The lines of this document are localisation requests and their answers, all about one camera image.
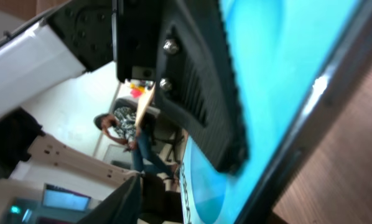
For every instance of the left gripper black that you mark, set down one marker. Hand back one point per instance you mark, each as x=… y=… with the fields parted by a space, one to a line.
x=194 y=57

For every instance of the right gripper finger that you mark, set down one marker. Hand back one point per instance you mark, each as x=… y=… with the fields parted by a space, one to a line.
x=121 y=207

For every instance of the smartphone with teal screen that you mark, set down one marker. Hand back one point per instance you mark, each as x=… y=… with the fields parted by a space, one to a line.
x=296 y=63

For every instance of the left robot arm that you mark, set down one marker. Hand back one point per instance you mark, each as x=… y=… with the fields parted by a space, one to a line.
x=62 y=43

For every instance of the background computer monitor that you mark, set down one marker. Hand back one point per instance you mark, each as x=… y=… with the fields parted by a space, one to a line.
x=61 y=198

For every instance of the seated person in background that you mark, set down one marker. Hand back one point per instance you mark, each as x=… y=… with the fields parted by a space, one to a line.
x=120 y=127

